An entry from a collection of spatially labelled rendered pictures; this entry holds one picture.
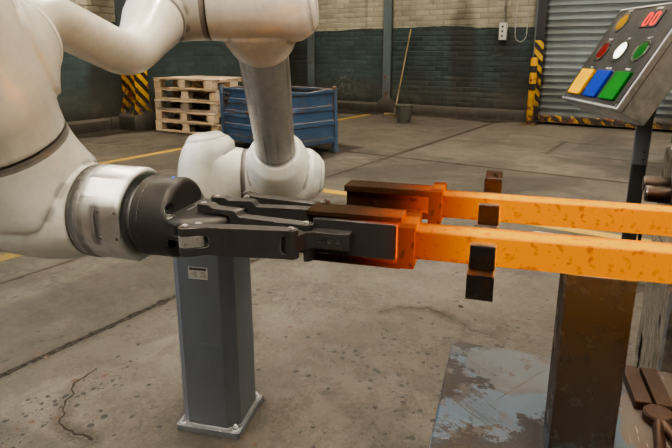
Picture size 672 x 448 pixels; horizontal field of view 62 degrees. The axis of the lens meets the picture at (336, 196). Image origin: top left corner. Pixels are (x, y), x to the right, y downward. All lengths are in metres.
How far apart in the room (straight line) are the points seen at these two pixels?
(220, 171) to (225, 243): 1.04
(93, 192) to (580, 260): 0.41
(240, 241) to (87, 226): 0.15
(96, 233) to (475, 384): 0.49
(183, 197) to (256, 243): 0.10
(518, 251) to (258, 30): 0.68
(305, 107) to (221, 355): 4.51
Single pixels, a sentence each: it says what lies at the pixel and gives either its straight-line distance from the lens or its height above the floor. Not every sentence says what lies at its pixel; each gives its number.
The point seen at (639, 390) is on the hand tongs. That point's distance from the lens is 0.81.
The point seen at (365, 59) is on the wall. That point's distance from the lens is 10.49.
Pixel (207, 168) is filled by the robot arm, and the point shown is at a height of 0.79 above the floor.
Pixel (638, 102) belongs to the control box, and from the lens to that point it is 1.47.
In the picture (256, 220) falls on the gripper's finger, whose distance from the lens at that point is 0.48.
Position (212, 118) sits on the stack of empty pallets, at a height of 0.24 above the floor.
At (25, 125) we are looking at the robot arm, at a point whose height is 1.03.
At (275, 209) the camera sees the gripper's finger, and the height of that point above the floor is 0.95.
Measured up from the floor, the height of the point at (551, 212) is 0.94.
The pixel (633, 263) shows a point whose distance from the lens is 0.46.
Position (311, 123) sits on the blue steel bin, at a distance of 6.00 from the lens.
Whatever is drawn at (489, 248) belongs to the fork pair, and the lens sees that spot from 0.44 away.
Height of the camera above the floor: 1.09
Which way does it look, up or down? 15 degrees down
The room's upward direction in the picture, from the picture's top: straight up
